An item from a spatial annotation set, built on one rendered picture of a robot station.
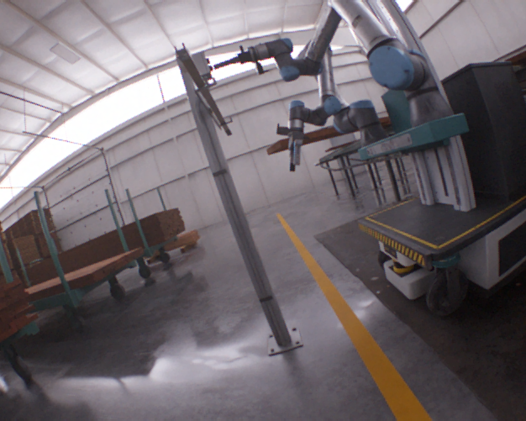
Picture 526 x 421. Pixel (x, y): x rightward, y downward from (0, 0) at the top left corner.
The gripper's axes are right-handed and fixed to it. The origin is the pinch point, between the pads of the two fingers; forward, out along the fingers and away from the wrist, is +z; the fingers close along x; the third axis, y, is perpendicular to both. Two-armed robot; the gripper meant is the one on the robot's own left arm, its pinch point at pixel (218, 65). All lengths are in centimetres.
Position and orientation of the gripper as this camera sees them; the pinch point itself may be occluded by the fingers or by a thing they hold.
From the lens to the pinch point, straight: 106.0
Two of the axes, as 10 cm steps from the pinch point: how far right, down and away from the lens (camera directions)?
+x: 1.8, 5.8, -8.0
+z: -9.4, 3.3, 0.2
